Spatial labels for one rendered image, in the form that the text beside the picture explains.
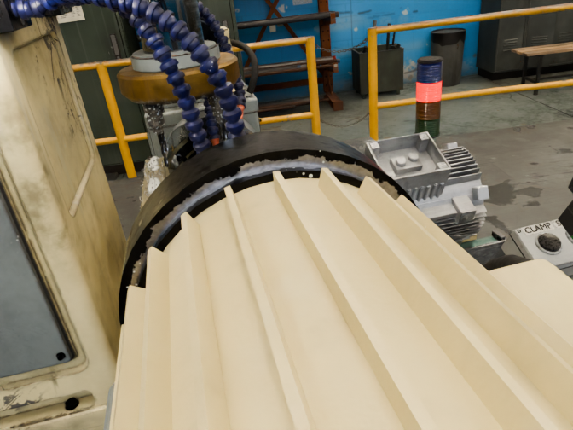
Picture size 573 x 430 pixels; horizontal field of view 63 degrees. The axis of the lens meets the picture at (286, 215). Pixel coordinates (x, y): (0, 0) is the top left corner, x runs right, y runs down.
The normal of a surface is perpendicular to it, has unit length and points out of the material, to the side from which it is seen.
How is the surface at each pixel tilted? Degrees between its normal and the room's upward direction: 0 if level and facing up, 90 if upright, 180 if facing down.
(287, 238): 4
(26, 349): 90
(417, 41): 90
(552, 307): 0
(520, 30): 91
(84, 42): 90
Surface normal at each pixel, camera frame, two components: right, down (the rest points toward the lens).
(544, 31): -0.18, 0.48
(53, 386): 0.23, 0.44
